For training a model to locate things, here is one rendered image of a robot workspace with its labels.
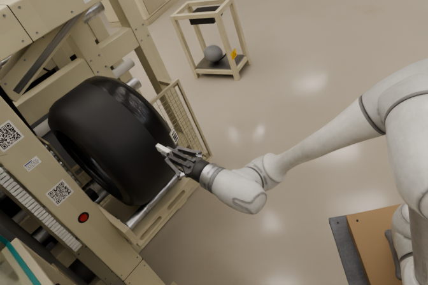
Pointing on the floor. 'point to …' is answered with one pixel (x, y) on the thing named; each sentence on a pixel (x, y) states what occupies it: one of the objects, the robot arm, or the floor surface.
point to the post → (72, 205)
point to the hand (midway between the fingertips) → (164, 150)
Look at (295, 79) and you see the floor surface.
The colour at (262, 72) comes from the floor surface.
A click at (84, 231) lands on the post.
